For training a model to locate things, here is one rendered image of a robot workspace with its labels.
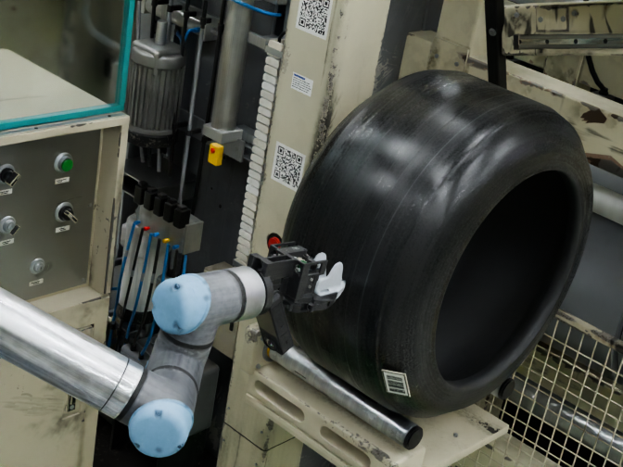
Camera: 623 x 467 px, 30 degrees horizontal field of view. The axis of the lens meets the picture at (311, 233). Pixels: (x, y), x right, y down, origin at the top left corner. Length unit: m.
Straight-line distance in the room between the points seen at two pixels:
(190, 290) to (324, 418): 0.62
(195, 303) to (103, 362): 0.15
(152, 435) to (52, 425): 0.90
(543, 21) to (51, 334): 1.17
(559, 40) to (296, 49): 0.49
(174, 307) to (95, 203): 0.73
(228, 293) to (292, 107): 0.62
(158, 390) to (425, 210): 0.51
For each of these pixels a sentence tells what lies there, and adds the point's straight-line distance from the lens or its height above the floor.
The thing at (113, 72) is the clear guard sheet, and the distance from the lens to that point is 2.11.
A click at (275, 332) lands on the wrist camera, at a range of 1.69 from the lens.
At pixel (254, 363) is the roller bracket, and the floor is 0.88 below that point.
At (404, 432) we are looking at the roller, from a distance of 2.00.
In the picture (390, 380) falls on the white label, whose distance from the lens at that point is 1.85.
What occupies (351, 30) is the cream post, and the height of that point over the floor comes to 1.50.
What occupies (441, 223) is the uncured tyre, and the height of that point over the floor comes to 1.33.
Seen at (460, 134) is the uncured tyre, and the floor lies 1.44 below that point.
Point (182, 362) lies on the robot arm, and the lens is 1.56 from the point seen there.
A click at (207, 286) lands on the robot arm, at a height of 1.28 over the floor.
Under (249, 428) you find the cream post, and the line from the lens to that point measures 2.39.
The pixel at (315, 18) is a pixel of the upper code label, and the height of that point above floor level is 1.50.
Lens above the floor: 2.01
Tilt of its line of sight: 25 degrees down
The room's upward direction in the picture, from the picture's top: 10 degrees clockwise
